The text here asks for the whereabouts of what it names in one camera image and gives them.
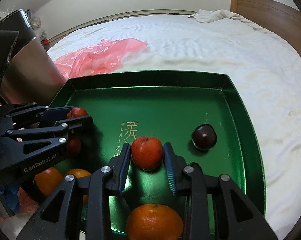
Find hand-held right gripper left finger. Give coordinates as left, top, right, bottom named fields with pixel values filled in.
left=16, top=144, right=132, bottom=240

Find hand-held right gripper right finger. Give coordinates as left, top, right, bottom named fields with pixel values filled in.
left=163, top=142, right=278, bottom=240

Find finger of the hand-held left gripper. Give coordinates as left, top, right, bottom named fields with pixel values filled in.
left=0, top=102, right=73, bottom=125
left=5, top=116, right=94, bottom=156

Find small red apple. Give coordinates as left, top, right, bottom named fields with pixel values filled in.
left=131, top=136, right=164, bottom=172
left=67, top=133, right=82, bottom=157
left=66, top=107, right=89, bottom=119

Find orange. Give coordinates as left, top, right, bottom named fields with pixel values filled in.
left=35, top=167, right=64, bottom=197
left=64, top=168, right=93, bottom=203
left=126, top=204, right=184, bottom=240

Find dark purple plum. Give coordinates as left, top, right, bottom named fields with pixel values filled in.
left=192, top=124, right=218, bottom=151

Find green tray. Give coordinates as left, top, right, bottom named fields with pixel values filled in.
left=33, top=70, right=266, bottom=240

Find person's left hand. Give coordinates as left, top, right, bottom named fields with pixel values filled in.
left=0, top=181, right=22, bottom=214

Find dark steel kettle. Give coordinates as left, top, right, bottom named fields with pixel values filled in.
left=0, top=9, right=67, bottom=107

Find pink plastic sheet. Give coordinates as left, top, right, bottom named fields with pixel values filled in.
left=0, top=38, right=149, bottom=220

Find bundle of clear plastic bags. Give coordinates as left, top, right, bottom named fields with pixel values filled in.
left=29, top=11, right=45, bottom=39

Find white radiator cover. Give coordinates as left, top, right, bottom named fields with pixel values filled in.
left=46, top=10, right=198, bottom=46

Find crumpled white blanket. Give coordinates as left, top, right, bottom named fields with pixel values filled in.
left=189, top=9, right=273, bottom=34

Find wooden headboard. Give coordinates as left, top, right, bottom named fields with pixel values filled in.
left=231, top=0, right=301, bottom=68

